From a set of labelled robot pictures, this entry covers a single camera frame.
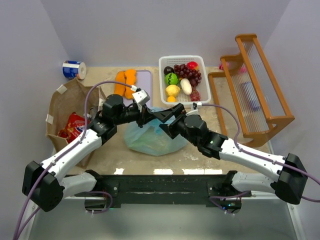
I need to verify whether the wooden rack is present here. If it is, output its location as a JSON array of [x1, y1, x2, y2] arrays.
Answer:
[[208, 33, 295, 148]]

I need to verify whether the red snack packet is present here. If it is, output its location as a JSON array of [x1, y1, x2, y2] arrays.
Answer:
[[58, 112, 90, 143]]

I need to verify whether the blue plastic bag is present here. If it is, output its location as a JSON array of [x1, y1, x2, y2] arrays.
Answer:
[[123, 119, 188, 157]]

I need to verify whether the white plastic basket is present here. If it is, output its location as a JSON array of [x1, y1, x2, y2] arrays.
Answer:
[[158, 55, 212, 106]]

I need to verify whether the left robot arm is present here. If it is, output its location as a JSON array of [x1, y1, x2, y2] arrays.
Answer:
[[22, 91, 176, 212]]

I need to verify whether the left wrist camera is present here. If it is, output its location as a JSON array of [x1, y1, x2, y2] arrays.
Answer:
[[131, 85, 151, 112]]

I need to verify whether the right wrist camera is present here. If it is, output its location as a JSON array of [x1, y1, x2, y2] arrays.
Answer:
[[186, 101, 202, 116]]

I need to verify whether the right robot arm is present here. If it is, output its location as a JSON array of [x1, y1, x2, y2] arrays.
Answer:
[[159, 103, 308, 205]]

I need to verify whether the orange sweet potato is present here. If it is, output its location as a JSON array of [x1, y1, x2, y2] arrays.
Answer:
[[114, 71, 126, 97], [124, 69, 137, 100]]

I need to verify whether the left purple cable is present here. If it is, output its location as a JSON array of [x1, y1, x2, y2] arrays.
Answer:
[[12, 81, 137, 240]]

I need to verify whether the orange sweet potato left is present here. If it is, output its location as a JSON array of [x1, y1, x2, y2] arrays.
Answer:
[[114, 71, 126, 97]]

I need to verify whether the white daikon radish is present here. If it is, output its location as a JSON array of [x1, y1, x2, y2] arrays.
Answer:
[[180, 78, 192, 96]]

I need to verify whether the lavender cutting board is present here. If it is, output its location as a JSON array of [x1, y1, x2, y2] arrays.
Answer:
[[125, 69, 153, 108]]

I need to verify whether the orange sweet potato right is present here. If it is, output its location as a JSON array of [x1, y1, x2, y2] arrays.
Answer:
[[124, 69, 137, 100]]

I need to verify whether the toilet paper roll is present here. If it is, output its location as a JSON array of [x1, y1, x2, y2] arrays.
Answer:
[[62, 60, 87, 80]]

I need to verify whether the small orange fruit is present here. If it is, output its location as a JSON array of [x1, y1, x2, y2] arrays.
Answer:
[[167, 96, 176, 103]]

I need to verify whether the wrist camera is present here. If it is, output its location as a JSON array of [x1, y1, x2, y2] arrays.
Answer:
[[186, 101, 202, 116], [131, 85, 151, 112]]

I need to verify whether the dark mangosteen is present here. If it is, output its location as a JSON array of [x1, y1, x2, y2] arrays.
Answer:
[[163, 66, 175, 76]]

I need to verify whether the brown paper grocery bag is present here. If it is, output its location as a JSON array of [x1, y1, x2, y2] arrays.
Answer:
[[46, 79, 106, 152]]

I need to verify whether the purple grape bunch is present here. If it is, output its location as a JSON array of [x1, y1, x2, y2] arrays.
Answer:
[[173, 63, 202, 88]]

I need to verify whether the yellow lemon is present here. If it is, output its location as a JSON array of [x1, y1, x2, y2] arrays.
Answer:
[[165, 84, 180, 97]]

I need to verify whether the black base frame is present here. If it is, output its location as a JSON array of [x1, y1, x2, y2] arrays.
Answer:
[[64, 171, 253, 213]]

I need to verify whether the red yellow peach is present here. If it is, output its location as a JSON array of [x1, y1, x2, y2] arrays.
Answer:
[[187, 61, 199, 71]]

